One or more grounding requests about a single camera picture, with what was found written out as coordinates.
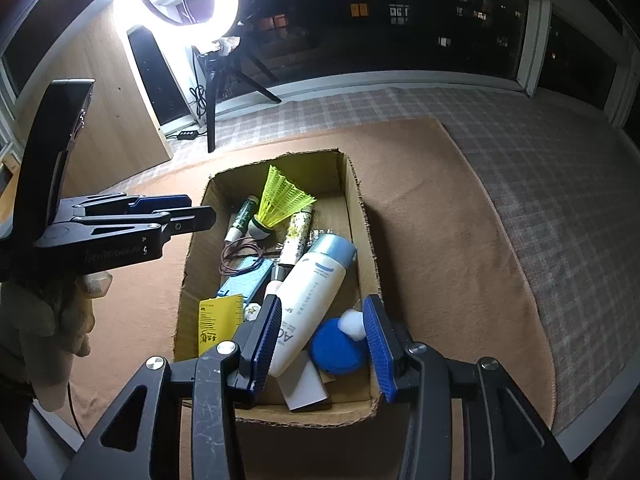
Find black cables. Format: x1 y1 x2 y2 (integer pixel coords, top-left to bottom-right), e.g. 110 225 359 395
189 85 208 126

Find maroon rubber band bundle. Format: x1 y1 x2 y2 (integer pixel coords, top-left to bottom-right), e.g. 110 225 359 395
219 239 281 277

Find yellow patterned tube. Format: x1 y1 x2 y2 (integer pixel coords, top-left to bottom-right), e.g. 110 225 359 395
277 210 316 268

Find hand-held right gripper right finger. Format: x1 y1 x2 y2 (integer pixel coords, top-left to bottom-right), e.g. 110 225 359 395
361 294 576 480

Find cardboard box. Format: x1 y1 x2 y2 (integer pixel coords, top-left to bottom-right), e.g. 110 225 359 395
172 147 383 427

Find pink bottle with grey cap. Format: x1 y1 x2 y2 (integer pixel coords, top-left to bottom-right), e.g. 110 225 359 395
264 265 291 306

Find wooden board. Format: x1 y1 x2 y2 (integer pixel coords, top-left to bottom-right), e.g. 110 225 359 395
15 10 176 196

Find white usb charger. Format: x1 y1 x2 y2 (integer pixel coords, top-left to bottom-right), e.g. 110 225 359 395
277 347 330 412

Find blue phone stand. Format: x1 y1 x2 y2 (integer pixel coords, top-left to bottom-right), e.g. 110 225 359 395
216 256 275 298

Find white framed dark panel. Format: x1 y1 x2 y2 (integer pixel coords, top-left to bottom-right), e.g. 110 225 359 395
126 25 206 128

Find person's left hand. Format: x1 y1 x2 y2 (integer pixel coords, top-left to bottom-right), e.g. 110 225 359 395
0 270 112 413

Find dark thin cord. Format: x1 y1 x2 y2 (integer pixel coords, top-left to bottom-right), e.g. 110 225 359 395
67 382 86 436

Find black tripod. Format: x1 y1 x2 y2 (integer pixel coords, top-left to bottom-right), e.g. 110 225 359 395
192 35 282 153

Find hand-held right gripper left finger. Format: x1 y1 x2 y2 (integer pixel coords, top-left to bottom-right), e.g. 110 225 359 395
61 293 284 480

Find white bottle with blue cap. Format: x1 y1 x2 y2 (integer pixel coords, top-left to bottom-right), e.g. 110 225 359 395
267 232 358 378

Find yellow notebook with ruler edge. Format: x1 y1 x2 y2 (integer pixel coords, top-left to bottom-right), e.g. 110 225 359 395
197 294 246 358

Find yellow plastic shuttlecock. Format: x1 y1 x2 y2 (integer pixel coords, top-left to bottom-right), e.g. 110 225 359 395
250 164 318 238

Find green tube with white cap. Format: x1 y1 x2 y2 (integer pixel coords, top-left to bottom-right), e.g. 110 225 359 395
225 197 260 243

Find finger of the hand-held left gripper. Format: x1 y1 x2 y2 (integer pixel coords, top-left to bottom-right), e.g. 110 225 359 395
71 205 218 238
69 193 193 217

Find plaid tablecloth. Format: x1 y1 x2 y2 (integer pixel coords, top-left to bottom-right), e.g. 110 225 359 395
125 85 640 436

